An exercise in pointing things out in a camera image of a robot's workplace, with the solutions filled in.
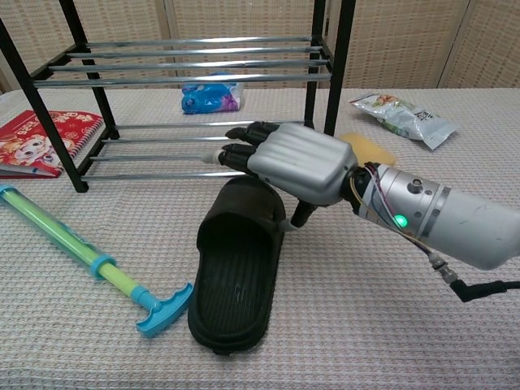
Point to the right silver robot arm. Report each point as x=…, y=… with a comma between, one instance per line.
x=459, y=219

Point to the white green snack bag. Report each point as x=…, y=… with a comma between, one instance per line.
x=410, y=118

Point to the yellow sponge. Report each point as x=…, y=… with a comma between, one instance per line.
x=373, y=150

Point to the red spiral calendar booklet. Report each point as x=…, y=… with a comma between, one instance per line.
x=24, y=142

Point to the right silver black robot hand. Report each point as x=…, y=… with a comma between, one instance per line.
x=304, y=162

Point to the beige folding screen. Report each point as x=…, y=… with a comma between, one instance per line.
x=406, y=40

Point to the blue tissue pack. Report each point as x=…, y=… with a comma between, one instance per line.
x=211, y=99

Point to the green blue water pump toy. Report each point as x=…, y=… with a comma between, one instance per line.
x=53, y=231

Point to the black metal shoe rack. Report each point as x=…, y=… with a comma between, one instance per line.
x=339, y=61

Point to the black rubber slipper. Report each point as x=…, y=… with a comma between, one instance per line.
x=233, y=284

